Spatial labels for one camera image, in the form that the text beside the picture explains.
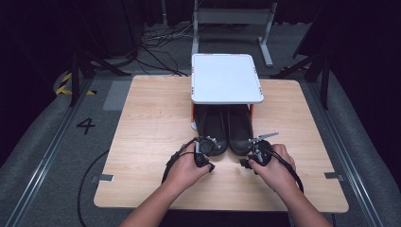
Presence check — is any person's right hand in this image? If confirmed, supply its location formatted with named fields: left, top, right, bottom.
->
left=248, top=143, right=298, bottom=192

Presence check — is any grey tape tab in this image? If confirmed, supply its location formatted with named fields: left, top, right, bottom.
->
left=91, top=173, right=115, bottom=184
left=323, top=171, right=346, bottom=183

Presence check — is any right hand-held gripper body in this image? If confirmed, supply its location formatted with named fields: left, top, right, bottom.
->
left=248, top=131, right=281, bottom=167

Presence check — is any white shoe rack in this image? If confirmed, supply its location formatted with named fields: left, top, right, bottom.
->
left=190, top=53, right=265, bottom=132

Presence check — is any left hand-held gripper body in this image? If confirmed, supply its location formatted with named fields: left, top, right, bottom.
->
left=193, top=134, right=222, bottom=168

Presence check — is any bundle of floor cables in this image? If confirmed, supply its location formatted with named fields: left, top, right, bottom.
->
left=134, top=22, right=194, bottom=79

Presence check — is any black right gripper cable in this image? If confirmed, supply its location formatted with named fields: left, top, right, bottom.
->
left=267, top=147, right=305, bottom=195

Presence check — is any black tripod stand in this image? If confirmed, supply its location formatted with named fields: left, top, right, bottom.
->
left=270, top=52, right=333, bottom=111
left=68, top=49, right=132, bottom=108

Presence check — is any person's left hand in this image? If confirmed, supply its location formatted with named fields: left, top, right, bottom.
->
left=165, top=142, right=213, bottom=191

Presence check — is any person's dark clothing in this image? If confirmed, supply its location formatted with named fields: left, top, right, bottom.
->
left=159, top=210, right=291, bottom=227

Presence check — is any black shoe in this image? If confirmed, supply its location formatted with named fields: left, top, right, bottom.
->
left=195, top=104, right=228, bottom=157
left=226, top=104, right=255, bottom=157

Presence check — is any yellow black hazard tape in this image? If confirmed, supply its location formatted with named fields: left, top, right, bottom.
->
left=55, top=72, right=97, bottom=96

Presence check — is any grey metal stand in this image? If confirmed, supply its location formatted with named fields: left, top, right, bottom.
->
left=191, top=0, right=279, bottom=69

